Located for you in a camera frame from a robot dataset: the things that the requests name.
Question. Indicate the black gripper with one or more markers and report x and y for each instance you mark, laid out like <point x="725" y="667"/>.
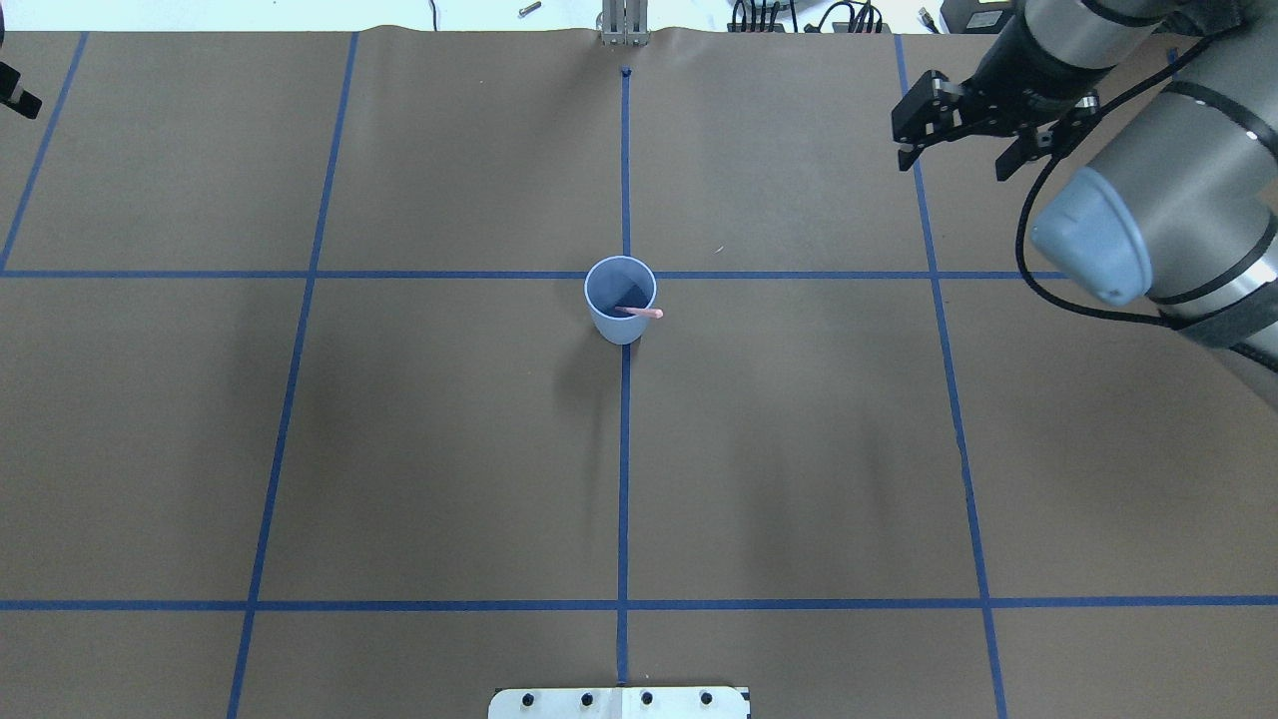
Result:
<point x="1033" y="88"/>

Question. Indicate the pink chopstick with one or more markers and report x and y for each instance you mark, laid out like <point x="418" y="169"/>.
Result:
<point x="651" y="313"/>

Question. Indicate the blue plastic cup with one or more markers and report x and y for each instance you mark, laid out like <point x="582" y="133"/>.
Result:
<point x="612" y="285"/>

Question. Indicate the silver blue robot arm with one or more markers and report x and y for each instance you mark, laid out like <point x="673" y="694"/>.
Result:
<point x="1157" y="119"/>

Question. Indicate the black equipment box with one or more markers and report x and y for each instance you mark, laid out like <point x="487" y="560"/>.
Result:
<point x="976" y="17"/>

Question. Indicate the brown paper table cover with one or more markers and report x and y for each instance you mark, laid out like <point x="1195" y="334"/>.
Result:
<point x="304" y="413"/>

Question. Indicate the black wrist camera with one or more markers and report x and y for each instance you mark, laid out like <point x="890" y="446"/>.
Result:
<point x="929" y="108"/>

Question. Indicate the grey aluminium frame post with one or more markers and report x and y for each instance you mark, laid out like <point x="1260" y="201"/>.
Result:
<point x="624" y="23"/>

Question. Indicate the white metal base plate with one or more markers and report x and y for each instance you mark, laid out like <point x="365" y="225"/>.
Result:
<point x="622" y="702"/>

